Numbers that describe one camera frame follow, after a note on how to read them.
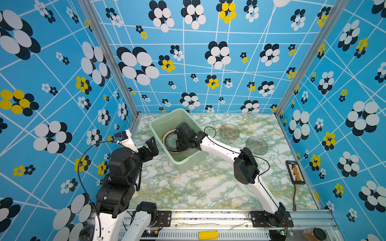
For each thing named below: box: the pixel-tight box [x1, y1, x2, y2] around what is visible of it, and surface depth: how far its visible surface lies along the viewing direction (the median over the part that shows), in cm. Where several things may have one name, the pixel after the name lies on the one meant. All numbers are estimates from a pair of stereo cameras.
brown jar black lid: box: [301, 226, 327, 241], surface depth 64 cm
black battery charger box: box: [285, 160, 306, 185], surface depth 89 cm
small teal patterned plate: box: [164, 131, 178, 152], surface depth 101 cm
